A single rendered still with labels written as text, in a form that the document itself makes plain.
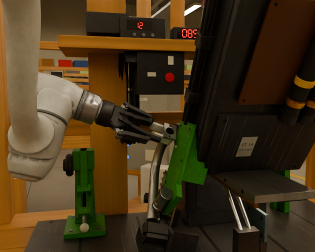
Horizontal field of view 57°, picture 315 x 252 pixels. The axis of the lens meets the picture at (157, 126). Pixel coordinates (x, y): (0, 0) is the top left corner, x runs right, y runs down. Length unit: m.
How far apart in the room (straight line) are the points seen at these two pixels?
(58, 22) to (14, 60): 10.42
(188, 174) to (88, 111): 0.32
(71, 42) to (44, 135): 0.40
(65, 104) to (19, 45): 0.25
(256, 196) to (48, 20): 10.58
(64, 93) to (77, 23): 10.26
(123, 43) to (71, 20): 10.05
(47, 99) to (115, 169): 0.47
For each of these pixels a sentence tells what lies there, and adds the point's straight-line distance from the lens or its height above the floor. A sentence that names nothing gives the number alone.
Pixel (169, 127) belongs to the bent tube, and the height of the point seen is 1.25.
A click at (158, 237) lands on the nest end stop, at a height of 0.97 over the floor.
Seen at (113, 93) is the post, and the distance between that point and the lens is 1.11.
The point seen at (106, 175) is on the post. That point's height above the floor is 1.04.
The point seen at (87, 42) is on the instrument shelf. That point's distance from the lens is 1.01.
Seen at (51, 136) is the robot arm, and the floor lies 1.25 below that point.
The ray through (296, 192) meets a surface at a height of 1.13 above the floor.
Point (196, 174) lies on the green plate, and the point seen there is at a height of 1.13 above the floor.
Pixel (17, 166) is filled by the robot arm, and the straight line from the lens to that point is 0.74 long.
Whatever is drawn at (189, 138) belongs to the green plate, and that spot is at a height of 1.23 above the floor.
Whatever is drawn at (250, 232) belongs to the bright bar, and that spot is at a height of 1.01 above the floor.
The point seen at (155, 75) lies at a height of 1.42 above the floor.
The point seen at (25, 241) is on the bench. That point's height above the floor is 0.88.
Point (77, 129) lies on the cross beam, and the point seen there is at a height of 1.21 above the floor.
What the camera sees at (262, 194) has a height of 1.13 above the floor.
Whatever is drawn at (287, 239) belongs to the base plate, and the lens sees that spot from 1.06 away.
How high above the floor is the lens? 1.35
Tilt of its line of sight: 6 degrees down
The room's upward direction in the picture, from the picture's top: straight up
